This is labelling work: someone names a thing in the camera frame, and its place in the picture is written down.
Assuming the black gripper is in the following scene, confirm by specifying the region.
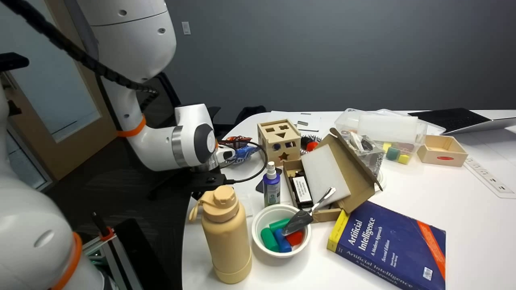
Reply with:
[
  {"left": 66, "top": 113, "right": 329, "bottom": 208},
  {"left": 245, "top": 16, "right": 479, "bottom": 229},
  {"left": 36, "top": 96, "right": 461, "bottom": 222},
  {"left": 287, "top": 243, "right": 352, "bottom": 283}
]
[{"left": 189, "top": 169, "right": 229, "bottom": 193}]

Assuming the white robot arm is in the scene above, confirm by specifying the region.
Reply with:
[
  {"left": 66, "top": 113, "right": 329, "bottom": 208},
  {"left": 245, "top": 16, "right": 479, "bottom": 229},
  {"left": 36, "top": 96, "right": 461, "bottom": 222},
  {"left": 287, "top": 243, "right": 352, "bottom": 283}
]
[{"left": 0, "top": 0, "right": 216, "bottom": 290}]

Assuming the tan water bottle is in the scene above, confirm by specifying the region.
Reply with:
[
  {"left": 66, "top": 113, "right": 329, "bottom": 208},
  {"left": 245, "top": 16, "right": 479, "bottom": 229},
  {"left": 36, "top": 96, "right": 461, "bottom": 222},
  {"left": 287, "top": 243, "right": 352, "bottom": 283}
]
[{"left": 189, "top": 185, "right": 252, "bottom": 283}]

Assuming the white bowl with blocks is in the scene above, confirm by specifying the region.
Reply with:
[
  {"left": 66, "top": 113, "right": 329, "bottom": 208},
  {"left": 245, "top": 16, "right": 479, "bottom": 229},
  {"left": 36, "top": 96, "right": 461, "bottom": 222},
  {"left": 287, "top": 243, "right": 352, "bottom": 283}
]
[{"left": 252, "top": 204, "right": 311, "bottom": 258}]

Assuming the wooden shape sorter box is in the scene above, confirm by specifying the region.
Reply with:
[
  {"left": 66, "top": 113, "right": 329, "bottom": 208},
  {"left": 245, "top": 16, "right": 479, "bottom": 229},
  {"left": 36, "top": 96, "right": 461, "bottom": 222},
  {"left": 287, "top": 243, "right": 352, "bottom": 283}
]
[{"left": 258, "top": 119, "right": 302, "bottom": 166}]

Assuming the open cardboard box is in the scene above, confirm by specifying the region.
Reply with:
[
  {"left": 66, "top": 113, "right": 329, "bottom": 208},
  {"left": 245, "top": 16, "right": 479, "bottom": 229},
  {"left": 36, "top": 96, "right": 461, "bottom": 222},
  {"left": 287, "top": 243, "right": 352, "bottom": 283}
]
[{"left": 282, "top": 127, "right": 384, "bottom": 222}]

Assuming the clear plastic container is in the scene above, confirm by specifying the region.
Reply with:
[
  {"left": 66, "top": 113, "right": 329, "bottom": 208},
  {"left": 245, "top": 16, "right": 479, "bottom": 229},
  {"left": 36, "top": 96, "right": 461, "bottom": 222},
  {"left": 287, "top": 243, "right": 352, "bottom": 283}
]
[{"left": 336, "top": 108, "right": 428, "bottom": 164}]

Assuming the blue Artificial Intelligence book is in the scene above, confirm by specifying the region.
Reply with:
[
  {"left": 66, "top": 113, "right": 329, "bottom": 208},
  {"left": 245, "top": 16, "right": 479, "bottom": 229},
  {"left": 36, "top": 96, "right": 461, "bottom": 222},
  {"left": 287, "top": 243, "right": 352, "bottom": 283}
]
[{"left": 328, "top": 201, "right": 447, "bottom": 290}]

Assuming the small wooden tray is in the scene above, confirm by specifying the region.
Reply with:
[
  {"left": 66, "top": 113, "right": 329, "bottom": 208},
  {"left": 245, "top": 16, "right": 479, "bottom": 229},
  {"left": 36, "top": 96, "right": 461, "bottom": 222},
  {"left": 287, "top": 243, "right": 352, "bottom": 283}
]
[{"left": 418, "top": 135, "right": 468, "bottom": 167}]

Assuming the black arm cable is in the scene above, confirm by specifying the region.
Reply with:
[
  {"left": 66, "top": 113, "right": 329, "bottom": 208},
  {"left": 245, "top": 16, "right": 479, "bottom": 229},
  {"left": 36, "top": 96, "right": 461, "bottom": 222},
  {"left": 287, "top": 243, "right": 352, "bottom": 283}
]
[{"left": 0, "top": 0, "right": 160, "bottom": 98}]

